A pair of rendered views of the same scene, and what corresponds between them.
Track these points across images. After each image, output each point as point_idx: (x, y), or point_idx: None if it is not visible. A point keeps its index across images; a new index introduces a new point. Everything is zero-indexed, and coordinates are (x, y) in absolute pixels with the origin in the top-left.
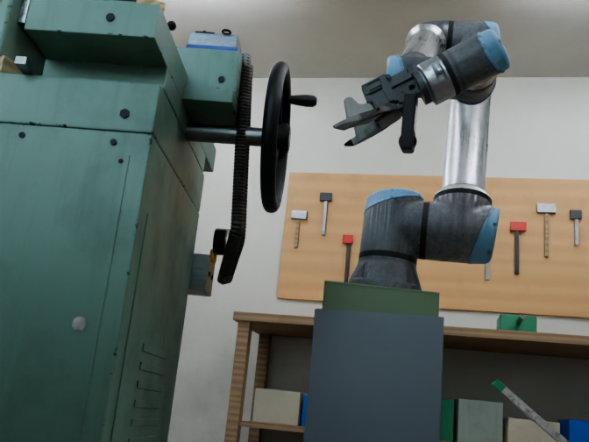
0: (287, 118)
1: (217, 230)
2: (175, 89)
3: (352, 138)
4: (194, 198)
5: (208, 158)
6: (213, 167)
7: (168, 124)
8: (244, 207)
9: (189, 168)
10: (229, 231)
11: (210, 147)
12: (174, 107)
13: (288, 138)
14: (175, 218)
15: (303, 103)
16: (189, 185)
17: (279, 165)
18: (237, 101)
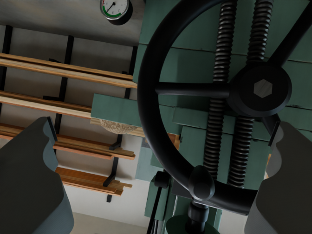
0: (168, 145)
1: (126, 20)
2: (294, 125)
3: (52, 145)
4: (169, 51)
5: (125, 100)
6: (96, 97)
7: (307, 90)
8: (235, 1)
9: (202, 72)
10: (110, 17)
11: (117, 112)
12: (289, 109)
13: (284, 85)
14: (239, 17)
15: (210, 174)
16: (194, 58)
17: (161, 69)
18: (254, 136)
